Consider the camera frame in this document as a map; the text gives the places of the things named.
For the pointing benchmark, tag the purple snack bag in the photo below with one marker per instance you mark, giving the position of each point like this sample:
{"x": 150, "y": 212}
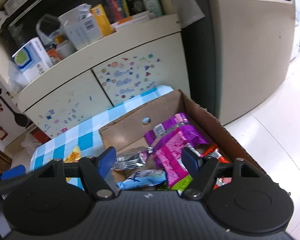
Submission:
{"x": 192, "y": 133}

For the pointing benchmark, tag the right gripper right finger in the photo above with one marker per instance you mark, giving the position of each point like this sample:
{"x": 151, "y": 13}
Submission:
{"x": 203, "y": 172}

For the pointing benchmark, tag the cardboard box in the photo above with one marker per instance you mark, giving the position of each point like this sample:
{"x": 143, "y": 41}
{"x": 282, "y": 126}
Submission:
{"x": 128, "y": 131}

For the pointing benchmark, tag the green snack bag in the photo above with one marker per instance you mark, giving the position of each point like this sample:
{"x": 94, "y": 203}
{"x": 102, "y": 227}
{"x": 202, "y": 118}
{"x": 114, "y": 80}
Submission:
{"x": 180, "y": 186}

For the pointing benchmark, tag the yellow box on shelf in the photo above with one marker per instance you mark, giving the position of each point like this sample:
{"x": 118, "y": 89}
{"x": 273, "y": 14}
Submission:
{"x": 102, "y": 20}

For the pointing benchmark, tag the pink snack packet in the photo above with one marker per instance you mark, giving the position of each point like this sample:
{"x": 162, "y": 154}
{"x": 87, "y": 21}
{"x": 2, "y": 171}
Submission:
{"x": 167, "y": 153}

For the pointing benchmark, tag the green white carton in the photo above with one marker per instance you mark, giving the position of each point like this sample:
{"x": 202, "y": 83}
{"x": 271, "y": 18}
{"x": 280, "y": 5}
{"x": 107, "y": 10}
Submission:
{"x": 153, "y": 6}

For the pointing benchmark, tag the red cardboard carton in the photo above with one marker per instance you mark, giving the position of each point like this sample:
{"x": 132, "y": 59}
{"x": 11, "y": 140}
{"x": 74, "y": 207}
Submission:
{"x": 40, "y": 135}

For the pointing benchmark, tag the white blue snack bag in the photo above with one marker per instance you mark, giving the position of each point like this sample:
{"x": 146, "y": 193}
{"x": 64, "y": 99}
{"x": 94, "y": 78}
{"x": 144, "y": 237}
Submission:
{"x": 141, "y": 179}

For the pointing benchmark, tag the white barcode box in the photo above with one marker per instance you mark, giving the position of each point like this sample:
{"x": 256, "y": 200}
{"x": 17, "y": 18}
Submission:
{"x": 80, "y": 26}

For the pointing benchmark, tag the yellow snack packet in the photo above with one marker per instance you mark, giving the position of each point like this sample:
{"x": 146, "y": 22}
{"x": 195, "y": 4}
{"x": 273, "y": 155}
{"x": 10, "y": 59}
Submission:
{"x": 74, "y": 156}

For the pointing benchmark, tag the cream cabinet with stickers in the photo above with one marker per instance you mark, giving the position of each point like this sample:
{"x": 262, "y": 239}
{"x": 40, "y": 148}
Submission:
{"x": 143, "y": 52}

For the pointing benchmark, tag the clear plastic bag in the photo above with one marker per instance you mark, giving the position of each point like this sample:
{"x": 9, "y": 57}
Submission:
{"x": 30, "y": 143}

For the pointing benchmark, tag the blue white medicine box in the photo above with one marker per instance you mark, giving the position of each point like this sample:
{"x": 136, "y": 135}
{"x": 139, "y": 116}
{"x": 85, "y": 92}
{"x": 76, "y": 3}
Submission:
{"x": 32, "y": 59}

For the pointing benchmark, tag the cream refrigerator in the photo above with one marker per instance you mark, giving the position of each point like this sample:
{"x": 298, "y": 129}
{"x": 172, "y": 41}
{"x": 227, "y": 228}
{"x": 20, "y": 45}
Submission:
{"x": 238, "y": 54}

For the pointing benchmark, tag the blue checkered tablecloth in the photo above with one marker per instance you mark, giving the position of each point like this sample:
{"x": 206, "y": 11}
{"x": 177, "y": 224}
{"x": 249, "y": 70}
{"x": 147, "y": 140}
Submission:
{"x": 86, "y": 135}

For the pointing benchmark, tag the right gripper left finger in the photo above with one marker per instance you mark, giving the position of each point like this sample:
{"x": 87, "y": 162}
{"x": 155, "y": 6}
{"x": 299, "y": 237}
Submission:
{"x": 93, "y": 171}

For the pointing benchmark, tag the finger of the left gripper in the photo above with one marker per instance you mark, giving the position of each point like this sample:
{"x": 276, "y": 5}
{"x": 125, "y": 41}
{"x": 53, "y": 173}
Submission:
{"x": 12, "y": 178}

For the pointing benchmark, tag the silver foil snack packet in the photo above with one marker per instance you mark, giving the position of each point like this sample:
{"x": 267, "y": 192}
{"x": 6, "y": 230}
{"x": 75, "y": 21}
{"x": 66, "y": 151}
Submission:
{"x": 132, "y": 158}

